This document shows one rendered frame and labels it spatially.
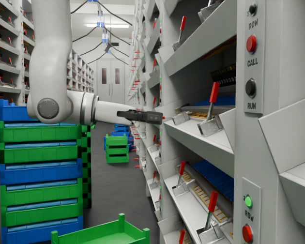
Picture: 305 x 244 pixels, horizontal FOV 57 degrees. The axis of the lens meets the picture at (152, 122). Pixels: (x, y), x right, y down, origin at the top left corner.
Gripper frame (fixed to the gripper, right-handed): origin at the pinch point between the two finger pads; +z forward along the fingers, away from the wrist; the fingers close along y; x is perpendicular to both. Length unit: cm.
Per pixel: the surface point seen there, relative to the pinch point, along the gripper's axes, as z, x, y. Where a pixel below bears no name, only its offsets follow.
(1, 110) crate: -52, -5, -34
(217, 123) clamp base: 8.0, 1.2, 27.4
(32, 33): -133, 77, -298
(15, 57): -123, 36, -228
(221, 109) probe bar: 10.7, 3.9, 21.1
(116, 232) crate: -5, -51, -42
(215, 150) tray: 5.8, -2.6, 34.7
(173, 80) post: 6.7, 12.3, -18.0
